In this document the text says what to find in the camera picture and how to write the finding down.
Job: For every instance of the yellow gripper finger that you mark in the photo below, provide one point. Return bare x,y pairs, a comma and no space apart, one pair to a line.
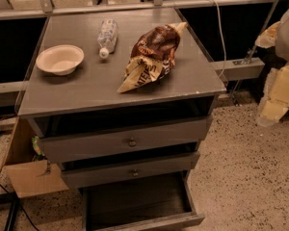
268,38
275,102

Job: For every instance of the brown chip bag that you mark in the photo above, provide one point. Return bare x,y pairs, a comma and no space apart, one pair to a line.
152,56

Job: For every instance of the grey drawer cabinet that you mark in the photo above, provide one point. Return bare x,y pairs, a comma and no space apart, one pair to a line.
88,101

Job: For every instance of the grey bottom drawer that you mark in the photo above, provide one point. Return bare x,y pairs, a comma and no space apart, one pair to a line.
155,203

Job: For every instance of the grey drawer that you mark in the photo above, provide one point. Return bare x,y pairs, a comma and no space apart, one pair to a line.
155,203
104,143
92,176

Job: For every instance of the grey middle drawer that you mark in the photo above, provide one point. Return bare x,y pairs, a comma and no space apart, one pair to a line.
92,176

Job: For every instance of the grey top drawer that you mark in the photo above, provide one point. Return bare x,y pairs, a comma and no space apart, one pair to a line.
104,143

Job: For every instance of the clear plastic water bottle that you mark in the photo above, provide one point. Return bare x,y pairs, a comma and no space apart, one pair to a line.
107,38

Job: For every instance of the white paper bowl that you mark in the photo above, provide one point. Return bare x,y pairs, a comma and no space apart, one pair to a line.
60,60

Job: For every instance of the brown cardboard box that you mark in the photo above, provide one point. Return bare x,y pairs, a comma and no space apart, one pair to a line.
28,177

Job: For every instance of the metal frame rail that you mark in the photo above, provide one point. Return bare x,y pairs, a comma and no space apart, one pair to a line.
131,4

